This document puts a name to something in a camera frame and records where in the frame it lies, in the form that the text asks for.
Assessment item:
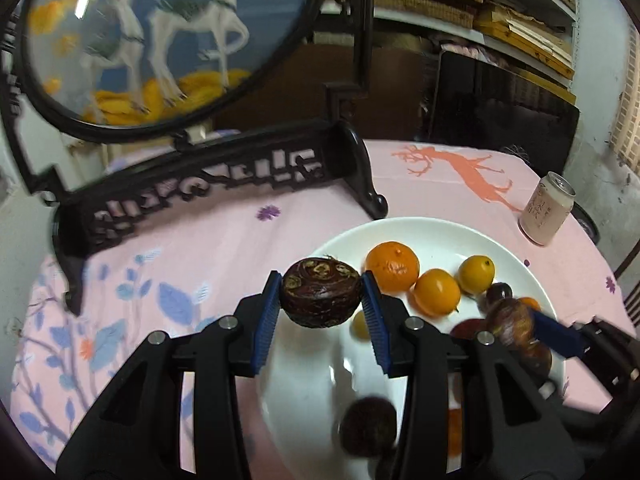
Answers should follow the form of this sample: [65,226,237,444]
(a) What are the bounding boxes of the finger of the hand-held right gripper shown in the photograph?
[531,309,640,393]

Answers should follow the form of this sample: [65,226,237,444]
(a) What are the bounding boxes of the white oval plate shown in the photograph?
[257,217,567,476]

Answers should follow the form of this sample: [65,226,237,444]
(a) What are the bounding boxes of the round deer embroidery table screen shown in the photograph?
[0,0,390,317]

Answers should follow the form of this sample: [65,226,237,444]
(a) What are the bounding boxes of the small dark purple grape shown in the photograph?
[485,282,514,306]

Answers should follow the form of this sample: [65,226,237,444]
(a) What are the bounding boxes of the smooth orange fruit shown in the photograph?
[413,268,462,317]

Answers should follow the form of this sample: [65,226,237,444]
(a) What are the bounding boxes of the black flat panel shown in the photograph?
[420,49,581,171]

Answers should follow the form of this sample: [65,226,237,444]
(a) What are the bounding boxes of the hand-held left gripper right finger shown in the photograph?
[361,270,586,480]

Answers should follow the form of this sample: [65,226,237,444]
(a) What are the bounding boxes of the brown water chestnut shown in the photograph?
[278,256,363,329]

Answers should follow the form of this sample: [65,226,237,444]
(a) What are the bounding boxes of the white shelf unit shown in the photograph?
[315,0,582,106]

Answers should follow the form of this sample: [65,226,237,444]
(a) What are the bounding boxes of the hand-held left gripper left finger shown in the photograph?
[55,270,283,480]

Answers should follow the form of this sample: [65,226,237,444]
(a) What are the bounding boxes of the yellow round fruit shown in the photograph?
[458,255,496,295]

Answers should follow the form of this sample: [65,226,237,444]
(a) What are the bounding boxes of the large orange tangerine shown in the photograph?
[365,241,421,295]

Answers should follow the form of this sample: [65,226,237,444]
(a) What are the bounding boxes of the pink drink can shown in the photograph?
[518,171,577,247]

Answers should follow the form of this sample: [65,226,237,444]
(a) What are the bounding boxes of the small yellow fruit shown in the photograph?
[350,310,372,342]

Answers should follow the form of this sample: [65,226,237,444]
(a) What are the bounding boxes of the pink floral tablecloth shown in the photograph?
[10,137,623,480]

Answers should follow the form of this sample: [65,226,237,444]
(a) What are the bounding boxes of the black rounded chair back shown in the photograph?
[572,202,601,243]

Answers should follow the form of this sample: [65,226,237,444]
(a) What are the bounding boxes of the dark red plum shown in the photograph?
[449,317,493,341]

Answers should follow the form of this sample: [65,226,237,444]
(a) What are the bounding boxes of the stack of wooden boards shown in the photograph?
[372,0,577,92]

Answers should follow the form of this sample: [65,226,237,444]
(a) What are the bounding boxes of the brown glossy round fruit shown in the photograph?
[486,298,535,351]

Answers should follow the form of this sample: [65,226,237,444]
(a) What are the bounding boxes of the dark purple mangosteen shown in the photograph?
[339,396,398,458]

